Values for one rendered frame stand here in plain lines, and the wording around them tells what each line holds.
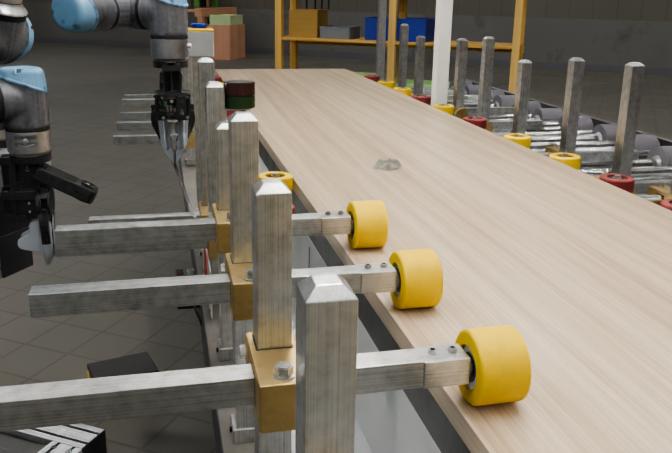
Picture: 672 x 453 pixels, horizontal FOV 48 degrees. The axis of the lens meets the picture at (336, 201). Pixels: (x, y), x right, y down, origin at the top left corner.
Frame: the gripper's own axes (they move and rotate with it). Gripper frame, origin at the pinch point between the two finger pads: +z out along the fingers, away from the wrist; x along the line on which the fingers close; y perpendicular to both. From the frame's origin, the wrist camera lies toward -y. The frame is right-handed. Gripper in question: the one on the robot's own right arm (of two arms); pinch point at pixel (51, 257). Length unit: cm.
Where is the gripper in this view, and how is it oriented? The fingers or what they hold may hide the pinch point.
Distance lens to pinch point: 150.7
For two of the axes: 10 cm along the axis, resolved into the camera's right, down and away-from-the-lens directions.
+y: -9.7, 0.4, -2.2
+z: -0.2, 9.6, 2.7
